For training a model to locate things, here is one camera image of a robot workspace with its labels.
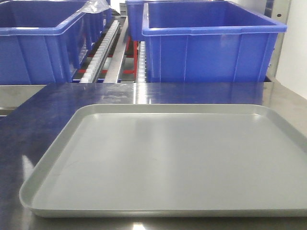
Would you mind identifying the blue bin front left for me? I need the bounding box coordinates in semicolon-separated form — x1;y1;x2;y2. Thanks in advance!
0;0;90;86

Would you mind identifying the blue bin back right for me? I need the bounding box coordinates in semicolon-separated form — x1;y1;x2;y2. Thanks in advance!
126;0;229;41

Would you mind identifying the blue bin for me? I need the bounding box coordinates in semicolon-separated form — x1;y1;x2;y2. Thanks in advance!
87;0;112;49
126;0;229;41
0;0;90;86
142;0;287;82

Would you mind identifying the grey plastic tray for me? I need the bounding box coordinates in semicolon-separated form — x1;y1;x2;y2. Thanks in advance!
19;104;307;218

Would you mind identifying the red shelf frame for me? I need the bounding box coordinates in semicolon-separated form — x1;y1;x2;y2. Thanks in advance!
72;35;135;83

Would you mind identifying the white roller rail left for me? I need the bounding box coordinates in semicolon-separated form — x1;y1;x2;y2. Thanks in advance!
80;20;120;83

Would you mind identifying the blue bin back left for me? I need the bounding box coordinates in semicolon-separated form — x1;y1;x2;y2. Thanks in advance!
87;0;112;49

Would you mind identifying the white roller rail right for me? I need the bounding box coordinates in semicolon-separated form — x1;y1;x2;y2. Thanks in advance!
136;41;147;83

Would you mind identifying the clear plastic bag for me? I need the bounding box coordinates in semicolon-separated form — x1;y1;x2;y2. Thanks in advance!
80;0;110;14

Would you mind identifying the blue bin front right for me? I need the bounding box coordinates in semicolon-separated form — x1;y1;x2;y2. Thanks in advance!
142;0;287;82

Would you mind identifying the white roller rail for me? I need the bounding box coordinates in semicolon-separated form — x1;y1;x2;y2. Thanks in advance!
136;41;147;83
80;20;120;83

